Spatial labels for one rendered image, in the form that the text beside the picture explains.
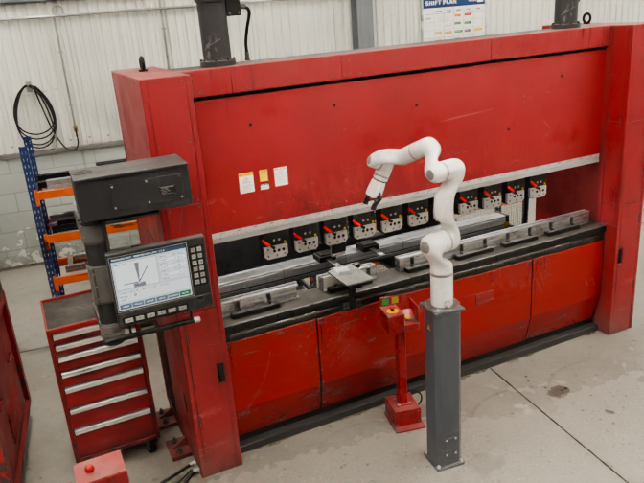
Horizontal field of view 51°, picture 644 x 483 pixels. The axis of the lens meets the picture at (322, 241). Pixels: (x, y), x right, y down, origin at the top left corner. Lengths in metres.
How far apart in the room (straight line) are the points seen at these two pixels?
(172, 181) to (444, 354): 1.70
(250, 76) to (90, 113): 4.38
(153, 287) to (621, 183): 3.43
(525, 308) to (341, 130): 1.99
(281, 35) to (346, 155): 4.31
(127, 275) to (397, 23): 6.22
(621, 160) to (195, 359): 3.25
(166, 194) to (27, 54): 4.95
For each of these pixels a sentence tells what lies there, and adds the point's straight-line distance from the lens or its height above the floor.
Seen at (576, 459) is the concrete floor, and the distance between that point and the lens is 4.32.
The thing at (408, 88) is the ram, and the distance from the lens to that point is 4.19.
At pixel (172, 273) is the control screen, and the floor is 1.45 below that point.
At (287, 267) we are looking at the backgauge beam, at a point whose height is 0.98.
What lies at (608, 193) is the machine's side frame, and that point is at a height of 1.12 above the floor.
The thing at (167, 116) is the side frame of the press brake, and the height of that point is 2.11.
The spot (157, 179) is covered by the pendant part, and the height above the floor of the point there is 1.89.
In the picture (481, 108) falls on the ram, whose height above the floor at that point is 1.86.
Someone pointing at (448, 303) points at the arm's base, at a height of 1.04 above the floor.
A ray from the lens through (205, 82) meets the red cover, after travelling 3.65.
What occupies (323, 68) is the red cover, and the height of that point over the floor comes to 2.23.
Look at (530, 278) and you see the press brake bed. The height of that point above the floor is 0.62.
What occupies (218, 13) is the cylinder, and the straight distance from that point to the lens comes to 3.75.
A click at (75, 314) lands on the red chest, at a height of 0.98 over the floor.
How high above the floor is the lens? 2.57
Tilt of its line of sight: 19 degrees down
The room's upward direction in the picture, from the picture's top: 4 degrees counter-clockwise
